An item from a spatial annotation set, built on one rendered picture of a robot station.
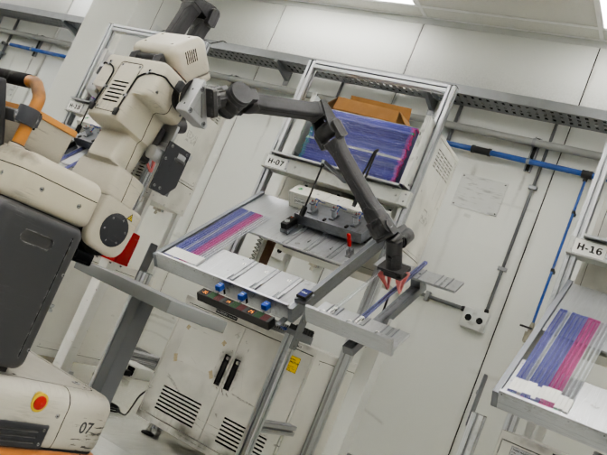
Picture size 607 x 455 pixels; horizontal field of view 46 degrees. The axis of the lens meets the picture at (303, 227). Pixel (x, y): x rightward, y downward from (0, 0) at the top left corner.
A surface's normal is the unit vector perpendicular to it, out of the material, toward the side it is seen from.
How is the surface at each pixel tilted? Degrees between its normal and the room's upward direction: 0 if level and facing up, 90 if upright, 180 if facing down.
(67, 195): 90
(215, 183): 90
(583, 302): 44
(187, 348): 90
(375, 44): 90
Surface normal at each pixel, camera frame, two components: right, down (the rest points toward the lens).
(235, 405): -0.43, -0.30
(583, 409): -0.03, -0.87
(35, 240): 0.78, 0.24
